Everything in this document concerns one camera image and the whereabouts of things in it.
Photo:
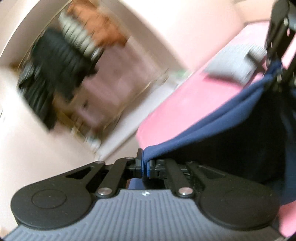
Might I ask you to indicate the pink fluffy bed blanket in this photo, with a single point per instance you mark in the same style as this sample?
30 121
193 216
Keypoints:
197 97

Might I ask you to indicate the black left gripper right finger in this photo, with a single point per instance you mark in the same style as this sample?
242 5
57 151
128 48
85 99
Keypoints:
174 179

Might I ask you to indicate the grey striped pillow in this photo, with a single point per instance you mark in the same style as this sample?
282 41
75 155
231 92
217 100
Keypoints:
236 63

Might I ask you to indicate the open wardrobe with hanging clothes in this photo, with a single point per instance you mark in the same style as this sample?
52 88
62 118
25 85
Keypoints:
85 72

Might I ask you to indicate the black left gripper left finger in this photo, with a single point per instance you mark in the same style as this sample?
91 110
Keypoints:
119 173

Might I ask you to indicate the navy blue sleeveless top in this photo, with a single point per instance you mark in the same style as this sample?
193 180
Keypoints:
251 136

